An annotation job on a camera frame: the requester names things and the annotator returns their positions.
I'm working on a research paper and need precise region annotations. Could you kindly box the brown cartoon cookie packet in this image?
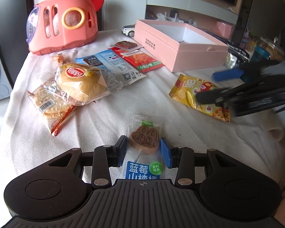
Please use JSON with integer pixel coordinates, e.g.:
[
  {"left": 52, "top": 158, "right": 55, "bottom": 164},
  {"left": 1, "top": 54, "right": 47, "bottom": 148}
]
[{"left": 128, "top": 115, "right": 163, "bottom": 155}]

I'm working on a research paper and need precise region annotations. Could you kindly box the white table cloth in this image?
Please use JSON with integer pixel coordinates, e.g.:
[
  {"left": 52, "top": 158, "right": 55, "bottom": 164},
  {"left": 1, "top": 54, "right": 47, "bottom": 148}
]
[{"left": 0, "top": 29, "right": 285, "bottom": 186}]

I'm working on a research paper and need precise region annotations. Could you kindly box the pink toy carrier case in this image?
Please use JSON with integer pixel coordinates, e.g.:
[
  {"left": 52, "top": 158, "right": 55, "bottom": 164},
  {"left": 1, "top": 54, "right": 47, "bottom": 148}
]
[{"left": 26, "top": 0, "right": 104, "bottom": 55}]

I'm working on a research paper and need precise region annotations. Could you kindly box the pink cardboard box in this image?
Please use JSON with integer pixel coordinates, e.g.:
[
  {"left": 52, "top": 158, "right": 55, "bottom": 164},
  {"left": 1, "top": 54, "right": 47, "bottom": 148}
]
[{"left": 134, "top": 20, "right": 229, "bottom": 73}]

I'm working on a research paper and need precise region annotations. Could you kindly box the small brown bar packet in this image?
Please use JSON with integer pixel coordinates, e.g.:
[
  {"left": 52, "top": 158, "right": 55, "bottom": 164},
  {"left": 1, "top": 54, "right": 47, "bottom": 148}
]
[{"left": 109, "top": 41, "right": 143, "bottom": 52}]

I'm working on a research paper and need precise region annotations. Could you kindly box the rice cracker packet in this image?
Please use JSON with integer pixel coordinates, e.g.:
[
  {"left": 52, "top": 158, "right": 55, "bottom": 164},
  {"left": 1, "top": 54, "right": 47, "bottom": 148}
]
[{"left": 27, "top": 78, "right": 76, "bottom": 136}]

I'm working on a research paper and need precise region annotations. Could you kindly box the glass snack jar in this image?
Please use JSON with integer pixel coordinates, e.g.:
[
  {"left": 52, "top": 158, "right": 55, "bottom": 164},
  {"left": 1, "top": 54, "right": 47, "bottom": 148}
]
[{"left": 256, "top": 36, "right": 285, "bottom": 62}]

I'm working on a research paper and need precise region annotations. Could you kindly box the yellow chips bag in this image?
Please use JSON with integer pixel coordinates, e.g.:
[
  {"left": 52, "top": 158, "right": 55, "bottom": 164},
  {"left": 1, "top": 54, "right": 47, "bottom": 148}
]
[{"left": 168, "top": 73, "right": 232, "bottom": 123}]

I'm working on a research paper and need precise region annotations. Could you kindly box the light blue snack packet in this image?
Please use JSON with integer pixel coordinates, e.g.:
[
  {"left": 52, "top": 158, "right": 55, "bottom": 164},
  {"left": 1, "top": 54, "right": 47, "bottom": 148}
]
[{"left": 76, "top": 49, "right": 147, "bottom": 86}]

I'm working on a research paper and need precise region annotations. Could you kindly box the blue cup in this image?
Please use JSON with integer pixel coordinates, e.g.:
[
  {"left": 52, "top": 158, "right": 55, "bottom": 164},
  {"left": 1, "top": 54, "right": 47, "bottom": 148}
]
[{"left": 250, "top": 45, "right": 270, "bottom": 62}]

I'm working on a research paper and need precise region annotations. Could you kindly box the white shelf unit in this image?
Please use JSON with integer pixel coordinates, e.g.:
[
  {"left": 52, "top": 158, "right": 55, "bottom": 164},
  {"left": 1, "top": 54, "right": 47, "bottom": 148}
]
[{"left": 147, "top": 0, "right": 242, "bottom": 39}]

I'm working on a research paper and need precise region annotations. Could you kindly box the round bun in wrapper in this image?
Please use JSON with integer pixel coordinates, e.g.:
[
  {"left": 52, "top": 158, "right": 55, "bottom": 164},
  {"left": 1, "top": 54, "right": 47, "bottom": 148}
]
[{"left": 53, "top": 63, "right": 124, "bottom": 106}]

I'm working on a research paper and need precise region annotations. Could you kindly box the white toy car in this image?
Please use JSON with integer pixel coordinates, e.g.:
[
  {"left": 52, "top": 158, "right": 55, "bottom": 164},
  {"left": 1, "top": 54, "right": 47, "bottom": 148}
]
[{"left": 121, "top": 24, "right": 135, "bottom": 38}]

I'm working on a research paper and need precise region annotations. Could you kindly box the small orange pastry packet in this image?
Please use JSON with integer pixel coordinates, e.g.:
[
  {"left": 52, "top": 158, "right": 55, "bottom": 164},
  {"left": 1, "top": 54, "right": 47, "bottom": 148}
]
[{"left": 52, "top": 54, "right": 65, "bottom": 65}]

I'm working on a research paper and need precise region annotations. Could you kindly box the red spicy snack packet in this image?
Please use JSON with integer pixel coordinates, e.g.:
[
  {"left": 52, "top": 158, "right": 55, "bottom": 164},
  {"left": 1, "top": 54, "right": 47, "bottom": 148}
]
[{"left": 109, "top": 47, "right": 164, "bottom": 73}]

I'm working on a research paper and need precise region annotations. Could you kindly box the black printed bag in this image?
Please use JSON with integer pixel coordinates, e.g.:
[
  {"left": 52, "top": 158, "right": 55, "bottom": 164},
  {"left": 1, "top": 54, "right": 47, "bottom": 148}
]
[{"left": 224, "top": 41, "right": 250, "bottom": 69}]

